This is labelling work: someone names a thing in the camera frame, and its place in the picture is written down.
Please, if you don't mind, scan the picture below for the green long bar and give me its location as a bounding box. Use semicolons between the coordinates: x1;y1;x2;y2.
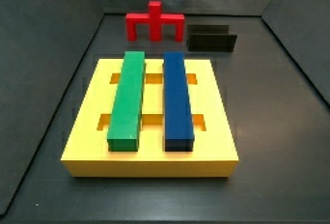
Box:
107;51;146;152

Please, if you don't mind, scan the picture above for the red three-legged block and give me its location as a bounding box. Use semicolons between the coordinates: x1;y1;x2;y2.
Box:
126;1;185;42

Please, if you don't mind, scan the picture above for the black angle fixture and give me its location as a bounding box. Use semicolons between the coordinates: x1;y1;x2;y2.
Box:
187;25;238;52

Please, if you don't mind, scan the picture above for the blue long bar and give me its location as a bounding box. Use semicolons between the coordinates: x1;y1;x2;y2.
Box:
165;52;195;152

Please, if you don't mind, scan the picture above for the yellow slotted board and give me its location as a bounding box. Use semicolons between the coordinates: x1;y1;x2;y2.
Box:
60;59;238;178

